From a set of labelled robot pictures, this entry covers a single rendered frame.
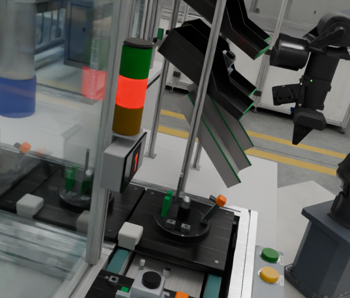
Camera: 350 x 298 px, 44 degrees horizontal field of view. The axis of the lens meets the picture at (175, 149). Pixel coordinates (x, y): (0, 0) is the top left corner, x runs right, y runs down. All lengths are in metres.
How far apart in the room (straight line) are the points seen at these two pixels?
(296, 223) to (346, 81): 3.72
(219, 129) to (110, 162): 0.62
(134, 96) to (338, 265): 0.63
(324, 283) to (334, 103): 4.07
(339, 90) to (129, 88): 4.42
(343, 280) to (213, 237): 0.32
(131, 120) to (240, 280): 0.44
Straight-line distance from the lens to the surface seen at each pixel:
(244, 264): 1.01
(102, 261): 0.92
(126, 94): 0.71
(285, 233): 1.34
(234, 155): 1.30
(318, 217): 1.06
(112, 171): 0.73
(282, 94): 0.90
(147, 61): 0.70
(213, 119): 1.29
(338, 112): 5.11
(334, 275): 1.10
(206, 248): 0.99
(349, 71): 5.01
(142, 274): 0.72
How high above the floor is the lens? 1.57
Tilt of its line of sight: 25 degrees down
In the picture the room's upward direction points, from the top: 11 degrees clockwise
